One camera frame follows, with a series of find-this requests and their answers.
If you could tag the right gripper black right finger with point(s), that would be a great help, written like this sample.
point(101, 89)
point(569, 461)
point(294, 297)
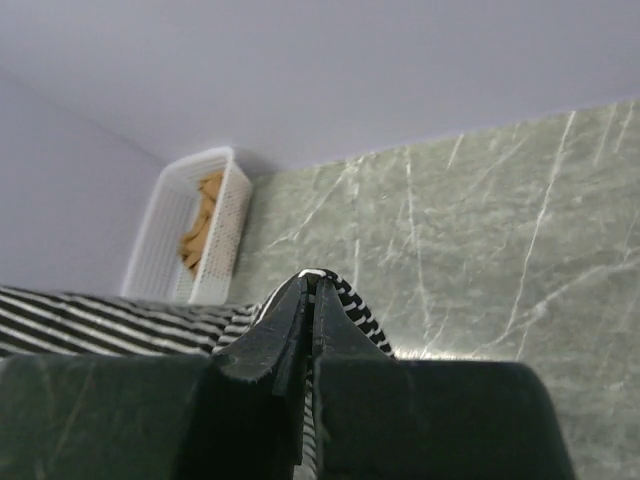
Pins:
point(400, 400)

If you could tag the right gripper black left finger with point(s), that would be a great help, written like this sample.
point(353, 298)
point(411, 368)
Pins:
point(113, 388)

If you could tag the striped tank tops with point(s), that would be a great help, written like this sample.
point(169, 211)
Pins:
point(115, 388)

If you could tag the white plastic basket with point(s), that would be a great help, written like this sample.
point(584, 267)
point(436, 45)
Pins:
point(155, 270)

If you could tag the mustard garment in basket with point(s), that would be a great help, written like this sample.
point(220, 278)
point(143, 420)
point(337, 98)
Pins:
point(193, 242)

